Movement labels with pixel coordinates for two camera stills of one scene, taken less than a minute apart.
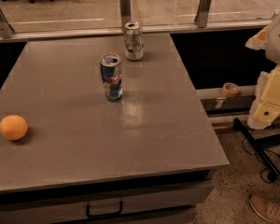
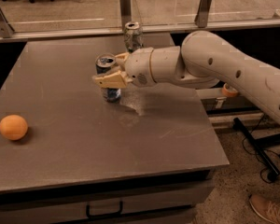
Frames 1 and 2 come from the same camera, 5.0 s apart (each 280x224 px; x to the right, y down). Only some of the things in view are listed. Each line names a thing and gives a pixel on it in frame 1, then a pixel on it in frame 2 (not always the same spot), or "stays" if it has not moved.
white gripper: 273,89 → 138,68
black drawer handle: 104,215 stays
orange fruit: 13,127 stays
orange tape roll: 231,90 stays
